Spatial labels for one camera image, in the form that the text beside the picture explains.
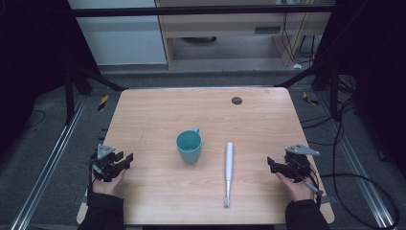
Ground person's left hand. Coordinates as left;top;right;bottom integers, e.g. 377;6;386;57
91;169;127;196

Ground person's right hand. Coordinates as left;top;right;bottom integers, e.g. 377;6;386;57
275;172;316;202

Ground light wooden desk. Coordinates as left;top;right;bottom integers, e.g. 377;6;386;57
154;0;333;70

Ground silver metal rod tool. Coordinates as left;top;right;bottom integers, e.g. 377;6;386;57
223;142;235;209

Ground black metal stand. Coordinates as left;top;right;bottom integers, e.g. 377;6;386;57
62;61;129;127
274;58;341;121

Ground aluminium floor rail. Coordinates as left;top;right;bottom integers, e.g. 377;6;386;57
315;92;397;230
9;95;88;230

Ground grey plug with black cable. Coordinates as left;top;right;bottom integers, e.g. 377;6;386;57
303;172;400;230

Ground black horizontal frame bar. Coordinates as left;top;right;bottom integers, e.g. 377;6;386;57
68;4;336;18

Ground hanging black cables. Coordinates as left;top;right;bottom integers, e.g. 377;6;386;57
280;11;322;65

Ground teal cup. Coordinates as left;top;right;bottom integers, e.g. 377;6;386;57
175;126;203;166

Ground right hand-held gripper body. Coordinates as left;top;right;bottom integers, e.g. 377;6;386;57
277;143;321;184

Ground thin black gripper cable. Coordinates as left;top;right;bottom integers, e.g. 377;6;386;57
86;158;97;194

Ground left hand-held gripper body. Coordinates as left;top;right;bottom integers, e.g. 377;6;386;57
90;144;127;183

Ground white cabinet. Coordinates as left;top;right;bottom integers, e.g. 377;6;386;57
67;0;169;67

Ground dark curtain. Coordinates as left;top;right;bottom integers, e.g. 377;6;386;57
0;0;100;157
317;0;406;178

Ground black floor cable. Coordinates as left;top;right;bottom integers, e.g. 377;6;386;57
301;75;360;180

